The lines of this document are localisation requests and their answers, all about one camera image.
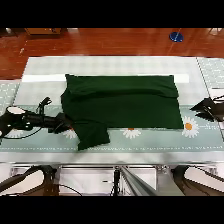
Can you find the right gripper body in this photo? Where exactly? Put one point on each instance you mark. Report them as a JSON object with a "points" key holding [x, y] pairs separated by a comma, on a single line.
{"points": [[210, 108]]}

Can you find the silver frame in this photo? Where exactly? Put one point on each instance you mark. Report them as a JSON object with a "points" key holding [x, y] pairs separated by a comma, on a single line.
{"points": [[140, 186]]}

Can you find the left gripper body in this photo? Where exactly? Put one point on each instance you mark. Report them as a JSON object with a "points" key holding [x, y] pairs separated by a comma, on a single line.
{"points": [[59, 122]]}

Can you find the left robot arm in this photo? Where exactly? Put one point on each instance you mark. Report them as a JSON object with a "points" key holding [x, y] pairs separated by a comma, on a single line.
{"points": [[20, 119]]}

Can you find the blue round floor marker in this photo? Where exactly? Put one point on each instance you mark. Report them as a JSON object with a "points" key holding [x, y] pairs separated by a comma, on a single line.
{"points": [[176, 36]]}

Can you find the wooden cabinet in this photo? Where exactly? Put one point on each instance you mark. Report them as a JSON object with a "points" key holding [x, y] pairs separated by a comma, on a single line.
{"points": [[43, 31]]}

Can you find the dark green T-shirt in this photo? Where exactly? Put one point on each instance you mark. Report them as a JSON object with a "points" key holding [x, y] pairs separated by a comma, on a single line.
{"points": [[123, 100]]}

